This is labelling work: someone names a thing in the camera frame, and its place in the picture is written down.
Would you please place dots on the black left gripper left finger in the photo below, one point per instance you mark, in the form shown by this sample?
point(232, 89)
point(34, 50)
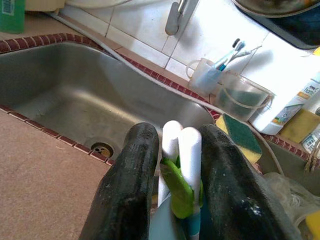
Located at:
point(125, 187)

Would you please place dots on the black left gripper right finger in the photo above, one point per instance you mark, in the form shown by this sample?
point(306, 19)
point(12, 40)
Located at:
point(237, 200)

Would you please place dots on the green plastic utensil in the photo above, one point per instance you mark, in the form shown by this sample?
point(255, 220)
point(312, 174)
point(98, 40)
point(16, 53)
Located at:
point(180, 195)

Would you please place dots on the yellow green sponge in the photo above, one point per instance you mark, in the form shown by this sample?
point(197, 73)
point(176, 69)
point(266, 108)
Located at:
point(240, 135)

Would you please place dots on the yellow plastic bowl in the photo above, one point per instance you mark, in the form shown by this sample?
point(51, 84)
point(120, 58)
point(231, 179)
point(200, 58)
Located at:
point(313, 225)

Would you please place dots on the sink drain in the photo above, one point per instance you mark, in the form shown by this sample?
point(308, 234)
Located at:
point(102, 149)

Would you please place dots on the grey plastic bag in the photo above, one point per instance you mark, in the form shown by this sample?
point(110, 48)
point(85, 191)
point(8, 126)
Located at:
point(287, 195)

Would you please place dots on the steel sink basin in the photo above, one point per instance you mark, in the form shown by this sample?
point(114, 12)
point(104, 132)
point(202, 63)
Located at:
point(75, 100)
point(287, 160)

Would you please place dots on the white detergent bottle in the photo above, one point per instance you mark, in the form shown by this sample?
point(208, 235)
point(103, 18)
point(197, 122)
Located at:
point(275, 117)

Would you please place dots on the white printed package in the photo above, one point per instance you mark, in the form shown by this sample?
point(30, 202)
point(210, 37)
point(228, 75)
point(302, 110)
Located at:
point(311, 142)

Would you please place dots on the clear plastic tub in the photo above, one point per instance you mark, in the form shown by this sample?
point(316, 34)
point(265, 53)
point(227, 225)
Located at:
point(240, 82)

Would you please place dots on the translucent toothbrush cup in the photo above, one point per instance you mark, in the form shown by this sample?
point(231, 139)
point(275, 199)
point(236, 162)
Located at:
point(205, 77)

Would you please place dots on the blue toothbrush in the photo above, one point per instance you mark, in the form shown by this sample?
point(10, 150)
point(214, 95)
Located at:
point(232, 53)

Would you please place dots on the dark toothbrush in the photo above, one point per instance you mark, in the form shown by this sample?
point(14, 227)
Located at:
point(236, 42)

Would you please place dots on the dark blue pan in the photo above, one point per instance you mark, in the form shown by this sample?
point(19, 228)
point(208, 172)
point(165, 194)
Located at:
point(300, 30)

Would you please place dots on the hanging steel pan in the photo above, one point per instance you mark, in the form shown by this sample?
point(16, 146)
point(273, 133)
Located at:
point(275, 7)

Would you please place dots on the beige water purifier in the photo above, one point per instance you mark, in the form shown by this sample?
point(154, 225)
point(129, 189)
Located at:
point(45, 5)

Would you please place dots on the green dish soap bottle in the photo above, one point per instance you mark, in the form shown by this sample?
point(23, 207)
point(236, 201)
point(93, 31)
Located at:
point(11, 17)

